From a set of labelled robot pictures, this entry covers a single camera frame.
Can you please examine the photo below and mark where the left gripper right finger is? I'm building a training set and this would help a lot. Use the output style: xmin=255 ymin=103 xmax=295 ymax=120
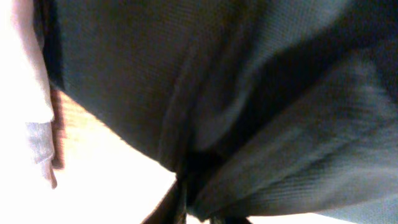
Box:
xmin=210 ymin=217 xmax=252 ymax=224

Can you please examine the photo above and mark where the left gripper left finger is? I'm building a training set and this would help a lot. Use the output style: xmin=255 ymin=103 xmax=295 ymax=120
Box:
xmin=142 ymin=180 xmax=187 ymax=224

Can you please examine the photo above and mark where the black t-shirt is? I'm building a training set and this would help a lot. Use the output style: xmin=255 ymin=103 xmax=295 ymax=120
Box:
xmin=44 ymin=0 xmax=397 ymax=223

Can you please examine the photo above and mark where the grey folded shirt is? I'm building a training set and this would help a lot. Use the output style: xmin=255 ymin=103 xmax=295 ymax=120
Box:
xmin=25 ymin=123 xmax=55 ymax=164

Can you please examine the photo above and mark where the beige folded shirt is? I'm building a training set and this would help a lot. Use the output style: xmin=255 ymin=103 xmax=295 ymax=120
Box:
xmin=9 ymin=0 xmax=57 ymax=189

